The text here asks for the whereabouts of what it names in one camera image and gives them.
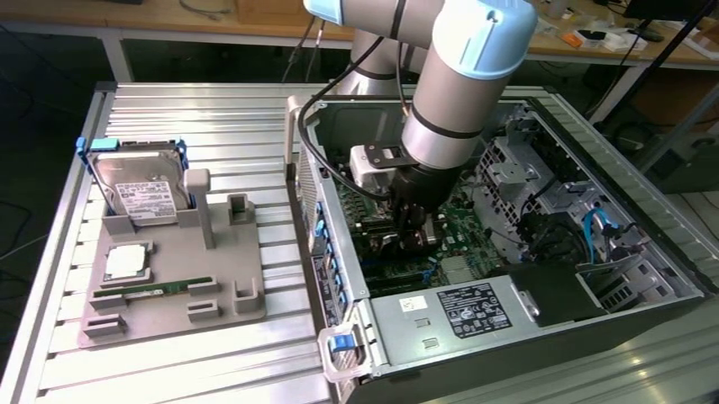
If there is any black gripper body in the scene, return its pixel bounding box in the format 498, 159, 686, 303
386, 164, 465, 218

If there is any black expansion slot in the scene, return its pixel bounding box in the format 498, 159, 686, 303
366, 277, 429, 295
362, 268, 426, 282

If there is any green motherboard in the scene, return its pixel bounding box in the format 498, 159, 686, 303
328, 159, 509, 295

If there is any silver chipset heatsink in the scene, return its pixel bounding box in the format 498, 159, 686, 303
440, 257, 488, 285

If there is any silver disk bay cage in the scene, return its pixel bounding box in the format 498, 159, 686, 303
473, 104, 605, 237

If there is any grey power supply unit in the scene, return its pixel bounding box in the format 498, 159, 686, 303
366, 279, 541, 368

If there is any black plastic shroud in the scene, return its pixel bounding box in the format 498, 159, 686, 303
509, 264, 612, 329

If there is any black silver PC case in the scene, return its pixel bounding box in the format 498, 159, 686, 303
282, 94, 719, 404

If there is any grey parts rack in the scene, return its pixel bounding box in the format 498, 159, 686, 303
77, 167, 265, 350

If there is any black computer tower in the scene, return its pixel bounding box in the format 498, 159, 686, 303
644, 134, 719, 195

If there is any white and black device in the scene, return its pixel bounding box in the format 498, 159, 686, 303
577, 28, 642, 52

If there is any green RAM stick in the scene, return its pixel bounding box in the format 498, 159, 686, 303
92, 276, 217, 299

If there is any silver hard disk blue caddy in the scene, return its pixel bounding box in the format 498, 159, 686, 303
74, 135, 190, 222

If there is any silver CPU chip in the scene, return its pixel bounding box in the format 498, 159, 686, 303
102, 246, 153, 282

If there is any black monitor stand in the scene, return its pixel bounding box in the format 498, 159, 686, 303
621, 0, 665, 42

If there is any black tripod pole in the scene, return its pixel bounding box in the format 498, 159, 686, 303
638, 0, 712, 85

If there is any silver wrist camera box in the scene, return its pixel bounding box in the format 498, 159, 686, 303
348, 143, 416, 199

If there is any black power wire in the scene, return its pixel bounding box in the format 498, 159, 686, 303
516, 178, 582, 265

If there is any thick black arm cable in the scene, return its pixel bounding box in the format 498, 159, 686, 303
296, 35, 405, 201

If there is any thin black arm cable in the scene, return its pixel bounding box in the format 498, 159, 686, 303
390, 37, 409, 119

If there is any blue data wire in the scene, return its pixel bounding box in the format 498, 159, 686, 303
581, 207, 612, 265

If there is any black data wire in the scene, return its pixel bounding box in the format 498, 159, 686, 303
600, 221, 646, 264

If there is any dark hanging cable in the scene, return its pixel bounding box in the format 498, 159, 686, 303
305, 19, 330, 81
280, 19, 316, 83

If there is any wooden desk white frame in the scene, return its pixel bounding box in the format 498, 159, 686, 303
0, 0, 358, 83
526, 0, 719, 123

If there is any grey coiled cable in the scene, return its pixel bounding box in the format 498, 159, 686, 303
177, 0, 232, 23

